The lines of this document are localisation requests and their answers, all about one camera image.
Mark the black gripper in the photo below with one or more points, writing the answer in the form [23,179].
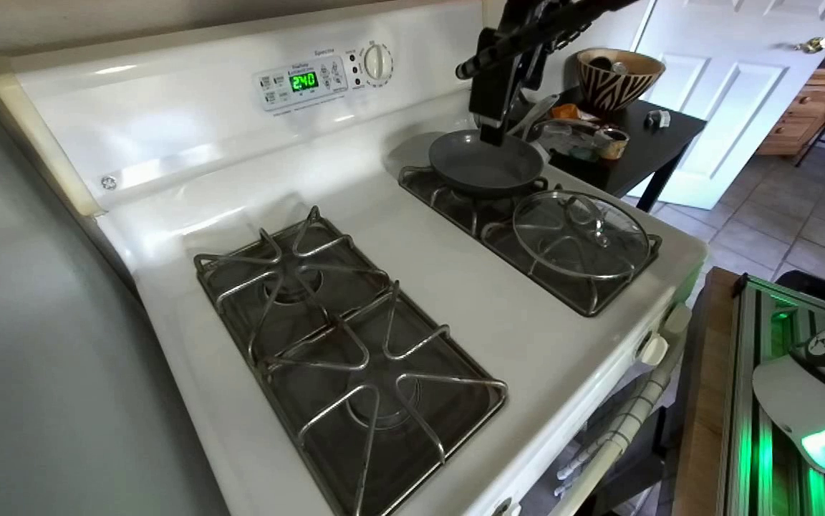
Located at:
[496,75]

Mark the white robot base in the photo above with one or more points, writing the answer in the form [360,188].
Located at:
[814,401]

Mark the dark frying pan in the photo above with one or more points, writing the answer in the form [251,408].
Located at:
[486,163]

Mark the black burner grate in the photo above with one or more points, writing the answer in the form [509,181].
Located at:
[459,206]
[364,368]

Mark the small brown cup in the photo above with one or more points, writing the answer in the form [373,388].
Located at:
[615,145]

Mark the patterned brown bowl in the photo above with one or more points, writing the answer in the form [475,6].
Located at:
[615,82]

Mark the black side table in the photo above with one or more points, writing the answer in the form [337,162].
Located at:
[652,148]

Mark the small metal object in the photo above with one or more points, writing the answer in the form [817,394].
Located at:
[656,118]

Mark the white gas stove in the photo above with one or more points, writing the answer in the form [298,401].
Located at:
[487,297]

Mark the stove control panel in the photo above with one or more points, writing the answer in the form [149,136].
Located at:
[327,75]

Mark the white panel door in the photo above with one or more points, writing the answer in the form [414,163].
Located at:
[745,95]

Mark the wooden cabinet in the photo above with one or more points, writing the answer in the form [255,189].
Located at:
[808,110]

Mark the wooden board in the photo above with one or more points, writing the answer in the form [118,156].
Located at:
[702,401]

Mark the green lit metal frame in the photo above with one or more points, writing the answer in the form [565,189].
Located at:
[752,459]

